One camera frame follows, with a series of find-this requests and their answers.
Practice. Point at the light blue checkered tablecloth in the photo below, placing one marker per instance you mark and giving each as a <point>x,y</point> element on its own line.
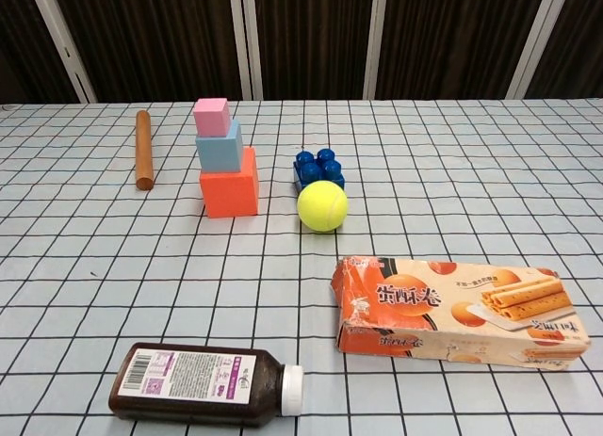
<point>424,172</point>

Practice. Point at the small pink foam cube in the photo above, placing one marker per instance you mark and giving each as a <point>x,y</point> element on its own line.
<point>211,118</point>

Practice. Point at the orange egg roll box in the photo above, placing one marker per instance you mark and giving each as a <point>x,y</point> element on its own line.
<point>461,313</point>

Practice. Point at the yellow tennis ball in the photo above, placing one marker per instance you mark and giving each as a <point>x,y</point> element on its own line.
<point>322,206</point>

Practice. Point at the large orange foam cube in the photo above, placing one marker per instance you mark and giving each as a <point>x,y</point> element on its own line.
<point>231,191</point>

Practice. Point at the blue studded toy brick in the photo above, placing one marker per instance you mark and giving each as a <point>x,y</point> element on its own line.
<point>318,170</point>

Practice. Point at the dark screen white frame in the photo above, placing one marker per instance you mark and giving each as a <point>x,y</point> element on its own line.
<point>301,40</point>

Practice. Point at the medium blue foam cube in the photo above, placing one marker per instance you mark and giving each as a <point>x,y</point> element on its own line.
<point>219,149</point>

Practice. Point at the brown bottle white cap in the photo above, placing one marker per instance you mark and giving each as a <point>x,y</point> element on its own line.
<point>198,384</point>

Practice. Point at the wooden rolling pin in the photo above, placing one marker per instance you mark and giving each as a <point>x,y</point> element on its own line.
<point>143,149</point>

